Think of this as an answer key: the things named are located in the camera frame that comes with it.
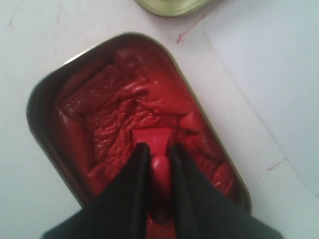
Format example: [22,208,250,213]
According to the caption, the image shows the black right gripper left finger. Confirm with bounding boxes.
[42,143,151,239]

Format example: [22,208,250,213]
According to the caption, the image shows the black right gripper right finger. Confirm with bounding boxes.
[170,145,283,239]

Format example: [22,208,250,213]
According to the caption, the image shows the red stamp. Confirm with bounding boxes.
[133,127,172,225]

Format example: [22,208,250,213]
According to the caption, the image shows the red ink pad tin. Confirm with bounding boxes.
[27,33,251,239]

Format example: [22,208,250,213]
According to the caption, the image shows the white paper sheet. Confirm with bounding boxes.
[204,0,319,197]

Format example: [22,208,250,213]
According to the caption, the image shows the gold tin lid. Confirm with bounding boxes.
[135,0,221,17]

